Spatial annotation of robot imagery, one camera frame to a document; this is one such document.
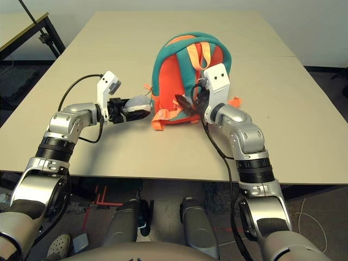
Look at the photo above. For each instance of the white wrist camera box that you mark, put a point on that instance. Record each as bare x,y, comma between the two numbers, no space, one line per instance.
217,79
108,80

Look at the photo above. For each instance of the small grey floor box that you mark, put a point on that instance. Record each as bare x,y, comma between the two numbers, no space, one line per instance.
80,242

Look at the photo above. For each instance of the grey plush whale zipper charm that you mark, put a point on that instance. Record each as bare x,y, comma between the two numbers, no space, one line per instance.
138,103

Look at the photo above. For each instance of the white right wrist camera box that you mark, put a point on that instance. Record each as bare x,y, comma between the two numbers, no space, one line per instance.
217,79

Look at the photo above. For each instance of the thin black pole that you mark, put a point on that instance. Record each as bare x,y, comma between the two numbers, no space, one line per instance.
29,16

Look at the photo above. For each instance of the grey robot right leg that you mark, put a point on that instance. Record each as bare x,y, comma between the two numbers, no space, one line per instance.
195,224

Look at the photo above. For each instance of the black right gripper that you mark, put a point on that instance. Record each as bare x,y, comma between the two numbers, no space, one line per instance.
201,99

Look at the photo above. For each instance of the dark grey foam floor mat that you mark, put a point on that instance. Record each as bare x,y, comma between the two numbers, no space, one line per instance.
19,84

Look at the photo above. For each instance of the beige robot torso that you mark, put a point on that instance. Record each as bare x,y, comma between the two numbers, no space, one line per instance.
138,253

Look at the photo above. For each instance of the grey robot left leg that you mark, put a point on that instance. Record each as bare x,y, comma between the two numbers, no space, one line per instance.
125,221

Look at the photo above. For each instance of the teal and orange backpack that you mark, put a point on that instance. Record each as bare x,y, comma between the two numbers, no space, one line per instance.
168,81

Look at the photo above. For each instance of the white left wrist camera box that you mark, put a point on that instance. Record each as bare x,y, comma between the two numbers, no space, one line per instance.
108,80

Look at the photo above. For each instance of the side table with black frame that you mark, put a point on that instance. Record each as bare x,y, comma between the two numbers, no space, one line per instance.
16,30

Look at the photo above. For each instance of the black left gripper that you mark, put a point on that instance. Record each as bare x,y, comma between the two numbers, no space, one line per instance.
115,111

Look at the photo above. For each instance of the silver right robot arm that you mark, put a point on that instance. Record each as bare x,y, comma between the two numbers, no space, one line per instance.
244,130

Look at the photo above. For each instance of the white perforated clog shoe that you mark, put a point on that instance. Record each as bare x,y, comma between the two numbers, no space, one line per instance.
59,244

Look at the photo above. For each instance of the grey robot leg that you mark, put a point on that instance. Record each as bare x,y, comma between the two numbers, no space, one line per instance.
125,221
195,224

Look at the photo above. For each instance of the black clamp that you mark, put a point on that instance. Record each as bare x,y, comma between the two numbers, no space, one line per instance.
43,38

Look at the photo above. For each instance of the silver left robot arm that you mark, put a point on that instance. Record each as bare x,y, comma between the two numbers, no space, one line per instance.
70,119

